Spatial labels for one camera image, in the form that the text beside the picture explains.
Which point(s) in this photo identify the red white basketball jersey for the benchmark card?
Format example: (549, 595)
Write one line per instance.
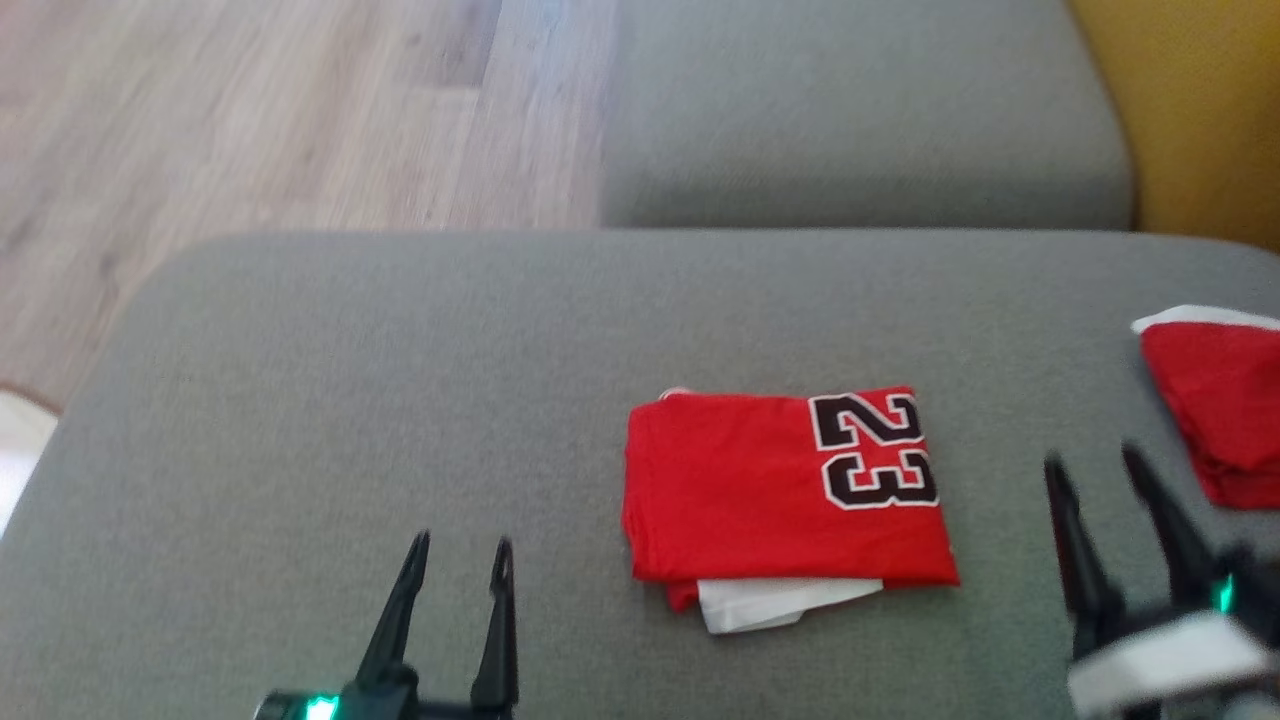
(790, 490)

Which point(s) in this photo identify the small grey sofa cushion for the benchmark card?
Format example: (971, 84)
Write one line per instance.
(860, 110)

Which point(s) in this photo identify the large grey sofa seat cushion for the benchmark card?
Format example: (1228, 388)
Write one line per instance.
(400, 400)

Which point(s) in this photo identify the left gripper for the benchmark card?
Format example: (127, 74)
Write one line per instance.
(380, 705)

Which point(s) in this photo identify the red white basketball shorts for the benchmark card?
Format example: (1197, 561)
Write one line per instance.
(1225, 410)

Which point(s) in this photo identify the white flat object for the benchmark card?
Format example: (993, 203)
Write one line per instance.
(20, 450)

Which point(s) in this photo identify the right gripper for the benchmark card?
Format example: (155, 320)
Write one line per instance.
(1180, 650)

